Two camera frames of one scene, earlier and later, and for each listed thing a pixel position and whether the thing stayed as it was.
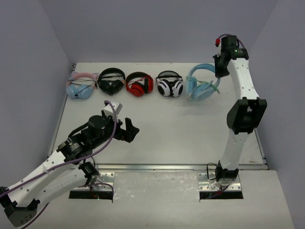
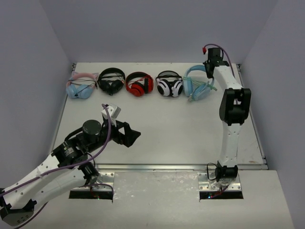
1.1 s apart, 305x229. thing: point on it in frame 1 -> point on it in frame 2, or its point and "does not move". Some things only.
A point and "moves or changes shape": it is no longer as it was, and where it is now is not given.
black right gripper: x=218 y=72 -> x=208 y=75
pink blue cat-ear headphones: x=81 y=85 does not move
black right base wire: x=207 y=171 does not move
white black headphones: x=169 y=83 does not move
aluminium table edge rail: x=173 y=167 does not move
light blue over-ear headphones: x=197 y=92 moves or changes shape
